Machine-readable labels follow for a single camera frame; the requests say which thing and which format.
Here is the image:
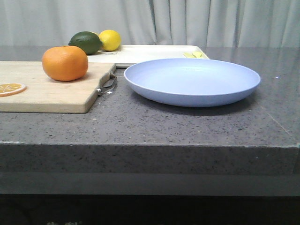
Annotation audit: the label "metal cutting board handle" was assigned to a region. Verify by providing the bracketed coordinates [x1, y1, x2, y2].
[96, 72, 117, 96]

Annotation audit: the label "whole orange fruit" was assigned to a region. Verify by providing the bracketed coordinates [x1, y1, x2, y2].
[42, 45, 88, 82]

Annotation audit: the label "cream white tray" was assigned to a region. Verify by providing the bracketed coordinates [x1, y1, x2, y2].
[88, 45, 209, 68]

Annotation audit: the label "grey curtain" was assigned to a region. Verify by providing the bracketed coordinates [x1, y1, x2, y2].
[0, 0, 300, 47]

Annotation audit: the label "yellow lemon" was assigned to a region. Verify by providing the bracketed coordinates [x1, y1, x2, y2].
[98, 30, 121, 51]

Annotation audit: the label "green lime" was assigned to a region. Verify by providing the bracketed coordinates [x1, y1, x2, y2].
[68, 31, 103, 55]

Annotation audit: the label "yellow-green peel pieces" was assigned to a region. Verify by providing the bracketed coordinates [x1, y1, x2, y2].
[183, 52, 203, 59]

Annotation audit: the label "wooden cutting board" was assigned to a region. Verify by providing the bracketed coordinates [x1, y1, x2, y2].
[0, 61, 116, 113]

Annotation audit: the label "light blue plate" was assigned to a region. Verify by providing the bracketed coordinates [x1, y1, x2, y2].
[124, 58, 261, 107]

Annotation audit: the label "orange slice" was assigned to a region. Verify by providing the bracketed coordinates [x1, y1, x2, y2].
[0, 83, 27, 97]

